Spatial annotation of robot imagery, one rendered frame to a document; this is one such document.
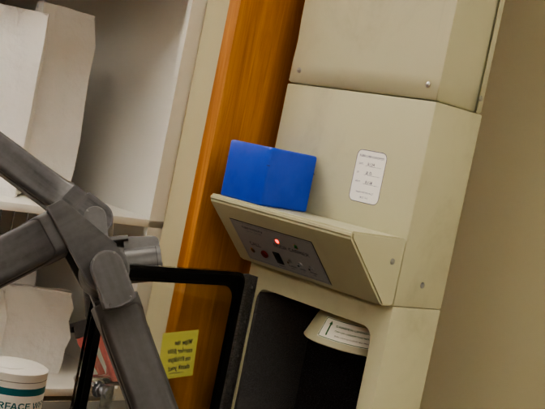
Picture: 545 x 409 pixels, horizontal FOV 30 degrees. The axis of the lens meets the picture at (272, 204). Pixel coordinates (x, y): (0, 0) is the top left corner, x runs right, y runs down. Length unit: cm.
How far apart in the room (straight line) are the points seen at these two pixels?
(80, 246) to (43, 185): 43
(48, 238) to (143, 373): 20
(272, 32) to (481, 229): 54
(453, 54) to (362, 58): 16
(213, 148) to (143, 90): 111
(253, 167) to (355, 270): 24
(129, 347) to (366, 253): 37
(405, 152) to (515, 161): 45
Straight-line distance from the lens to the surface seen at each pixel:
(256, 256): 163
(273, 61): 174
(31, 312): 265
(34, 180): 167
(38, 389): 203
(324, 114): 162
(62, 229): 125
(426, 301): 154
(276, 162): 155
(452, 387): 196
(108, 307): 122
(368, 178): 153
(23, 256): 125
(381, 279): 145
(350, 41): 161
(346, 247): 141
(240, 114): 170
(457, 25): 150
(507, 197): 190
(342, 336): 158
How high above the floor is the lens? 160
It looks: 3 degrees down
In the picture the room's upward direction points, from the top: 12 degrees clockwise
